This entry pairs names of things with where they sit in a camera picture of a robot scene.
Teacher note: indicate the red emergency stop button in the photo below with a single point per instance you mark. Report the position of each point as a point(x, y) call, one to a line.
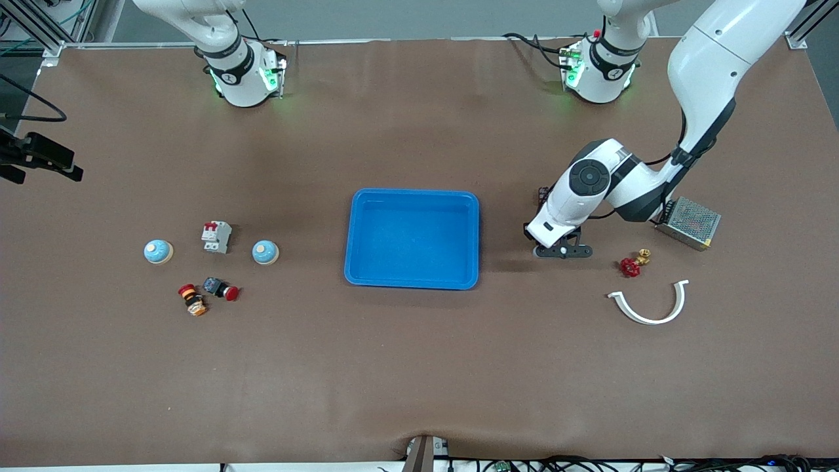
point(219, 287)

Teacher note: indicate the blue plastic tray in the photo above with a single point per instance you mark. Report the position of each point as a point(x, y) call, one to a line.
point(413, 239)

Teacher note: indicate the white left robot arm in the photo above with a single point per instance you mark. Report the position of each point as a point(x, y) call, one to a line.
point(714, 52)

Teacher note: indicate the light blue service bell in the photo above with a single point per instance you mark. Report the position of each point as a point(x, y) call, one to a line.
point(158, 252)
point(265, 252)

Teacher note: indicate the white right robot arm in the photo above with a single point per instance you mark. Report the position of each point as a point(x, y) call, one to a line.
point(239, 78)

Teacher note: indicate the orange red push button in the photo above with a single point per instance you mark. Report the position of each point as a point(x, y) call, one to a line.
point(193, 301)

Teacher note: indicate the silver frame corner bracket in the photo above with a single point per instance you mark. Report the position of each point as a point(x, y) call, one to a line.
point(797, 42)
point(52, 54)

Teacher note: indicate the brown table mat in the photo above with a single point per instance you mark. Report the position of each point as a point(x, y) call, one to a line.
point(419, 367)

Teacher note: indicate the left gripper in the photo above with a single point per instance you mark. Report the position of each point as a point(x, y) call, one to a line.
point(527, 233)

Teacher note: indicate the white red circuit breaker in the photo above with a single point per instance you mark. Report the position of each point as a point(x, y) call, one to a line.
point(216, 237)

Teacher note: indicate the white curved plastic clamp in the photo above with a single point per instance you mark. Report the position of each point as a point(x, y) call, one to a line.
point(652, 321)

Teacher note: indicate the metal mesh power supply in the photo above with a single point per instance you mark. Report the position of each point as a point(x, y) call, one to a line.
point(691, 224)

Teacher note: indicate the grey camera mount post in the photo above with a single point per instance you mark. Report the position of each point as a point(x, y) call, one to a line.
point(419, 455)

